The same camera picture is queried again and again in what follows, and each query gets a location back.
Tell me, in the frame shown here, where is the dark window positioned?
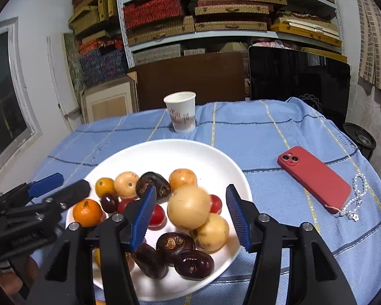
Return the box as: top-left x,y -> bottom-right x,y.
0,17 -> 43,178

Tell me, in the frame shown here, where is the white paper cup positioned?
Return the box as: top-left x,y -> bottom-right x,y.
163,91 -> 196,133

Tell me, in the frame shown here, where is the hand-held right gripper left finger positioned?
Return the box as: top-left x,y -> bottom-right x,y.
25,184 -> 158,305

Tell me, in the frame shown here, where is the white metal shelf rack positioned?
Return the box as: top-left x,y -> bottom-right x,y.
114,0 -> 345,67

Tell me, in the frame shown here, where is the beige checked curtain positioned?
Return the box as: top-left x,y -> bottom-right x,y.
352,0 -> 381,102

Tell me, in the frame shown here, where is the pink floral cloth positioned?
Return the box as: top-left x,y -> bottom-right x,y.
251,37 -> 283,48

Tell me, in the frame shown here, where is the green mottled board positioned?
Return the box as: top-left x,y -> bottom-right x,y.
63,33 -> 83,93

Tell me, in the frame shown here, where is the pale wooden picture frame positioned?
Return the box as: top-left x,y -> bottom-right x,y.
79,75 -> 138,124

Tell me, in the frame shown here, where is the grey woven box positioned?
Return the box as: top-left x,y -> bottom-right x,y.
133,44 -> 182,66

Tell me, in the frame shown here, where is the dark brown water chestnut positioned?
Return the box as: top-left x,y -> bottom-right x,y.
155,232 -> 196,266
135,172 -> 171,201
132,243 -> 169,280

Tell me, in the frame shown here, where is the brown cardboard sheet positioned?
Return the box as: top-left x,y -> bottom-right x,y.
127,52 -> 246,112

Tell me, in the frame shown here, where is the stack of orange-red boxes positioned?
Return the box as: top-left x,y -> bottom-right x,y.
79,38 -> 128,56

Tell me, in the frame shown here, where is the white bead bracelet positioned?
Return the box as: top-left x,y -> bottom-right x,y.
335,172 -> 369,221

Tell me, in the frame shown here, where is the white narrow board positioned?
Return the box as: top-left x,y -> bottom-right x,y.
47,33 -> 83,124

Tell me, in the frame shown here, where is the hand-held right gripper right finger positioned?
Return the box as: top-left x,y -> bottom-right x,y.
225,183 -> 358,305

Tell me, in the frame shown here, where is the large tan speckled pear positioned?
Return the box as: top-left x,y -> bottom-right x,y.
190,213 -> 230,252

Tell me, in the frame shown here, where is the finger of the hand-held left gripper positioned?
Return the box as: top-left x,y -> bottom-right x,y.
2,179 -> 91,226
0,173 -> 65,212

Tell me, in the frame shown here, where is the large red patterned box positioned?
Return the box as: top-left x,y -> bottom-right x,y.
123,0 -> 183,29

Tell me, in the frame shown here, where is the pile of tan woven boxes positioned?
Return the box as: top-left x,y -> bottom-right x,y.
68,0 -> 118,35

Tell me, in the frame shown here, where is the beige round pear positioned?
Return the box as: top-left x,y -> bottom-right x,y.
114,172 -> 140,199
168,169 -> 198,191
167,186 -> 212,230

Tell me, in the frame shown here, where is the dark red plum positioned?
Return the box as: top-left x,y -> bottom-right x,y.
174,250 -> 215,281
101,193 -> 119,214

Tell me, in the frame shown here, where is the stack of yellow flat boxes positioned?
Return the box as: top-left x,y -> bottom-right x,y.
271,14 -> 343,48

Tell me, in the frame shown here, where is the person's left hand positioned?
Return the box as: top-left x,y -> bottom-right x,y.
0,256 -> 39,296

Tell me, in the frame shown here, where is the black flat monitor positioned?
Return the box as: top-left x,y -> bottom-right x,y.
248,45 -> 351,128

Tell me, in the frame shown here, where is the red phone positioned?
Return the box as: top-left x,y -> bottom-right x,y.
277,146 -> 352,215

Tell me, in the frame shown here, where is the red cherry tomato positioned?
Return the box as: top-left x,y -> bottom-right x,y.
148,204 -> 166,228
117,199 -> 135,214
210,194 -> 223,214

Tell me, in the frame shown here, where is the stack of dark blue boxes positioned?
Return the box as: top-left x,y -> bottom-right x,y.
79,49 -> 129,86

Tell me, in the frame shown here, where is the black round stool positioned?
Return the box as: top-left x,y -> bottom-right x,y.
343,122 -> 377,162

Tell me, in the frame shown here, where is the white round plate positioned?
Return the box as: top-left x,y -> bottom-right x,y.
65,139 -> 253,302

